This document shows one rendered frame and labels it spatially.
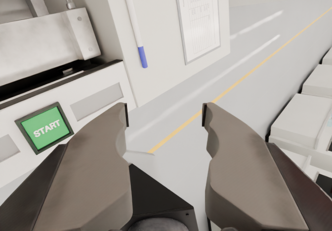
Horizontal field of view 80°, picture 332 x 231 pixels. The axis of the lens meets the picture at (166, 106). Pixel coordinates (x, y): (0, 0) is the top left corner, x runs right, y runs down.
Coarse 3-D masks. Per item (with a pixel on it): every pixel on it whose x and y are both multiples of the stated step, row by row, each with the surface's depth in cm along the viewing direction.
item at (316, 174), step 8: (288, 152) 345; (296, 160) 327; (304, 160) 324; (304, 168) 308; (312, 168) 334; (312, 176) 322; (320, 176) 319; (328, 176) 317; (320, 184) 307; (328, 184) 305; (328, 192) 294; (208, 224) 314
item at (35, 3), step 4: (28, 0) 33; (32, 0) 33; (36, 0) 33; (40, 0) 33; (28, 4) 34; (32, 4) 33; (36, 4) 33; (40, 4) 33; (44, 4) 34; (32, 8) 34; (36, 8) 33; (40, 8) 34; (44, 8) 34; (32, 12) 35; (36, 12) 33; (40, 12) 34; (44, 12) 34; (48, 12) 34; (36, 16) 34
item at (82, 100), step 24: (96, 72) 31; (120, 72) 34; (48, 96) 27; (72, 96) 30; (96, 96) 33; (120, 96) 36; (0, 120) 24; (72, 120) 30; (0, 144) 25; (24, 144) 27; (0, 168) 25; (24, 168) 27
